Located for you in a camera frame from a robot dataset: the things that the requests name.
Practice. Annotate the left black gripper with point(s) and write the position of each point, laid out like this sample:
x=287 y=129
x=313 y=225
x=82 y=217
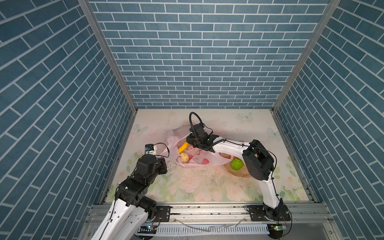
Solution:
x=162 y=163

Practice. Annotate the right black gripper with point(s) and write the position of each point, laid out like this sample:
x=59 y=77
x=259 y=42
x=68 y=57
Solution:
x=189 y=139

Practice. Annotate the pink plastic bag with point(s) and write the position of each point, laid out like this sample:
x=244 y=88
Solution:
x=197 y=158

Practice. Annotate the yellow fake banana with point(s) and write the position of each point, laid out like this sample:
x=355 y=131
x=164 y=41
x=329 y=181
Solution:
x=183 y=147

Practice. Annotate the beige fake potato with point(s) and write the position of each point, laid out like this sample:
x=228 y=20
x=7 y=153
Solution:
x=184 y=158

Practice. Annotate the green fake fruit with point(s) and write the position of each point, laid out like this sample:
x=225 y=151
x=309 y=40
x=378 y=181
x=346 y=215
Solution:
x=236 y=164

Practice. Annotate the peach scalloped bowl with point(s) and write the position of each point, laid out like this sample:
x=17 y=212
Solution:
x=242 y=173

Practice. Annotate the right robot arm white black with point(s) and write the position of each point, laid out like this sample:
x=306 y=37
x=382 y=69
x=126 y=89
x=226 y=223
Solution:
x=259 y=163

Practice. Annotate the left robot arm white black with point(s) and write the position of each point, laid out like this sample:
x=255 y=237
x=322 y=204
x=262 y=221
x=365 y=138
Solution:
x=131 y=207

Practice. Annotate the left green circuit board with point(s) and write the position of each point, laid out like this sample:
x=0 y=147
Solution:
x=151 y=230

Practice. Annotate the green circuit board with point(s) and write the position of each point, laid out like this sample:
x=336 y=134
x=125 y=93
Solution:
x=151 y=230
x=276 y=227

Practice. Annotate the right green circuit board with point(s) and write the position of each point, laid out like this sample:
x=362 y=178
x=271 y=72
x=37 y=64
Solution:
x=276 y=227

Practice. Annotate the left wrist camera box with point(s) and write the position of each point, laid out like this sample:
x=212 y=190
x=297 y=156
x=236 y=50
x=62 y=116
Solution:
x=150 y=149

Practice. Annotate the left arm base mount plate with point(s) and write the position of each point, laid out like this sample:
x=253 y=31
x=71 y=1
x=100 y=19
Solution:
x=159 y=215

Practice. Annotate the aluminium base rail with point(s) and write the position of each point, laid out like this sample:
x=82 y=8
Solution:
x=230 y=213

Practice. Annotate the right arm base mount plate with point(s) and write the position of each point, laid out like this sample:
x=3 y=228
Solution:
x=258 y=213

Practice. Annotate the white slotted cable duct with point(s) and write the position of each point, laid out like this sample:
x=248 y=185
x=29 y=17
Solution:
x=179 y=230

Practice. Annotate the left metal corner post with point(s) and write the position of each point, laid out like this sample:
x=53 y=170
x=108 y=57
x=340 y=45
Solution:
x=92 y=20

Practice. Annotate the metal corner post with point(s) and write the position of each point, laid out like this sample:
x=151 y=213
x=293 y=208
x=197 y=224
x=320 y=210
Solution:
x=92 y=20
x=318 y=30

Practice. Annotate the right metal corner post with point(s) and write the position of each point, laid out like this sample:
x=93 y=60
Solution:
x=318 y=30

